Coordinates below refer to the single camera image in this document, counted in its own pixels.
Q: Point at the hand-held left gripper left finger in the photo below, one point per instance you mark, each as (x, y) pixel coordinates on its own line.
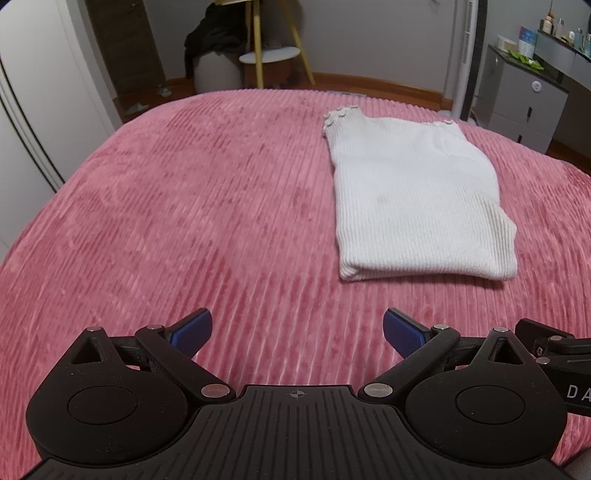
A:
(191, 332)

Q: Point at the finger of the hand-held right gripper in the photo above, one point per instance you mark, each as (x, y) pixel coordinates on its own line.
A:
(549, 337)

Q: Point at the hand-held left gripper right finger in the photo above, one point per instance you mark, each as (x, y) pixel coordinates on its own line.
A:
(404, 332)

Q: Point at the white ribbed knit sweater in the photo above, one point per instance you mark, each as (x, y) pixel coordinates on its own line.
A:
(406, 198)

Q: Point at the pink ribbed blanket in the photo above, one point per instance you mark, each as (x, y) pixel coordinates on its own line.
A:
(184, 207)

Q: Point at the grey slipper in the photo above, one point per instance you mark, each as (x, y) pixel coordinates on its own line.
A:
(162, 90)
(136, 109)

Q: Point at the grey drawer cabinet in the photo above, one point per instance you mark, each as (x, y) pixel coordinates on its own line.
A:
(521, 101)

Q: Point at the white flat floor device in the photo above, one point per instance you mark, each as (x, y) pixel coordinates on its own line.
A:
(346, 93)

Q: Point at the white round stool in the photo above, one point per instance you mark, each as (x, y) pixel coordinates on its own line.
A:
(217, 74)

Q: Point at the white wardrobe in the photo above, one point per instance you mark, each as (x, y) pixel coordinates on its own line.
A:
(27, 115)

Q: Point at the green packet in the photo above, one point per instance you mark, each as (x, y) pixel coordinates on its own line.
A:
(526, 61)

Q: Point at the grey vanity desk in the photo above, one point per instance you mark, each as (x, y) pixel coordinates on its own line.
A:
(565, 60)

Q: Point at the white standing fan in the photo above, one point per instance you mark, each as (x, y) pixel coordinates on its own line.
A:
(468, 55)

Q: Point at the yellow-legged side table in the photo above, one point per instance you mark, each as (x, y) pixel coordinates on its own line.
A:
(258, 55)

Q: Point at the small white box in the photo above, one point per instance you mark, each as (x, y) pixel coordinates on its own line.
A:
(506, 43)

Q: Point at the blue and white box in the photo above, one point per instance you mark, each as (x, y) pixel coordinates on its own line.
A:
(526, 40)

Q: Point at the brown door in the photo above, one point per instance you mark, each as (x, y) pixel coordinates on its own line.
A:
(129, 41)

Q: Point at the black garment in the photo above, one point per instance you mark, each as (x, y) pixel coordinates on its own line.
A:
(212, 32)

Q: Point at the brown-capped bottle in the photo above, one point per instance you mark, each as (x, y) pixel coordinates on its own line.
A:
(547, 23)

